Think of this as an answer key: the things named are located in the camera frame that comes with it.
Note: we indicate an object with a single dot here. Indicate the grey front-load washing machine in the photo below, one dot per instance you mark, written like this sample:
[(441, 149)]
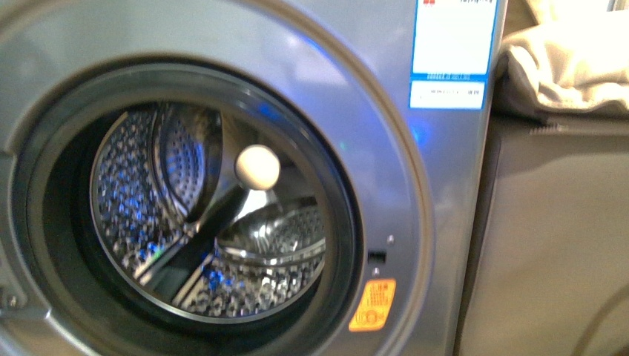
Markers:
[(328, 81)]

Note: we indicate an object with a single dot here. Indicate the cream round drum hub cap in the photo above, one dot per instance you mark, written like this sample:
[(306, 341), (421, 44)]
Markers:
[(257, 168)]

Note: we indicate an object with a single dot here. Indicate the orange warning sticker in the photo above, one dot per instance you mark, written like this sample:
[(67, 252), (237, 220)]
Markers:
[(374, 306)]

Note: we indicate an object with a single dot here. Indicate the steel perforated washer drum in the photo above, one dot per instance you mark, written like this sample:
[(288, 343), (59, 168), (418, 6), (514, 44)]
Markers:
[(178, 225)]

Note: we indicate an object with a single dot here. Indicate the blue white energy label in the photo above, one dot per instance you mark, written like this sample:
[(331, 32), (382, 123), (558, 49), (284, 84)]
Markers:
[(452, 48)]

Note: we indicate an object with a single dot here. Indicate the grey cabinet beside washer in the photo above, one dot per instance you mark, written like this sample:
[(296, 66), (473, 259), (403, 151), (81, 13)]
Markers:
[(547, 272)]

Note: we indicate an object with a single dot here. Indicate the beige folded cloth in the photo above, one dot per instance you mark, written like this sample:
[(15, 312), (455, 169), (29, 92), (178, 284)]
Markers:
[(563, 57)]

